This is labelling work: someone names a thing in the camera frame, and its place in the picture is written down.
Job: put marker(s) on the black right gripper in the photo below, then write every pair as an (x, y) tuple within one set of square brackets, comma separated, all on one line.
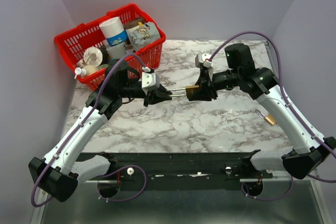
[(206, 91)]

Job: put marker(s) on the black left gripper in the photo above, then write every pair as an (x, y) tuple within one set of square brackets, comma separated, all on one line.
[(157, 96)]

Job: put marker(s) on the brass padlock long shackle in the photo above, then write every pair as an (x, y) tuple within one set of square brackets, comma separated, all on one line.
[(183, 91)]

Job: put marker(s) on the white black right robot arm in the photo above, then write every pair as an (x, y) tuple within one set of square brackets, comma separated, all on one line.
[(308, 149)]

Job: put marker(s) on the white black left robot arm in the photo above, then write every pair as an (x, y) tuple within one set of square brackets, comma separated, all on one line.
[(55, 172)]

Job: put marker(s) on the grey paper cup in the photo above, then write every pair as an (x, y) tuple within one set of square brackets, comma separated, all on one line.
[(117, 51)]

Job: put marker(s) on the grey cartoon snack bag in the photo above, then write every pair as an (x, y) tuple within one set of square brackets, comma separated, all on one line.
[(144, 35)]

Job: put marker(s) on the large brass padlock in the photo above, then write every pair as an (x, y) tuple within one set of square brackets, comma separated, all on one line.
[(268, 118)]

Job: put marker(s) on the white pump lotion bottle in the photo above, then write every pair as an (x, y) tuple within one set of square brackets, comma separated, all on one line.
[(85, 71)]

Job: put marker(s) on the brown chocolate package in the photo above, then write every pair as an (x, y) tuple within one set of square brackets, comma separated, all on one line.
[(133, 23)]

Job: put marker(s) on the white paper towel roll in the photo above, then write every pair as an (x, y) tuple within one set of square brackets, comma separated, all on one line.
[(113, 31)]

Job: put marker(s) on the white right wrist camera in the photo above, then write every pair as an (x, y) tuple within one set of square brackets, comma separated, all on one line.
[(202, 60)]

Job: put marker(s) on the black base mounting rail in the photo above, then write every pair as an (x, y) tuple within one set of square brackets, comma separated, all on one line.
[(182, 171)]

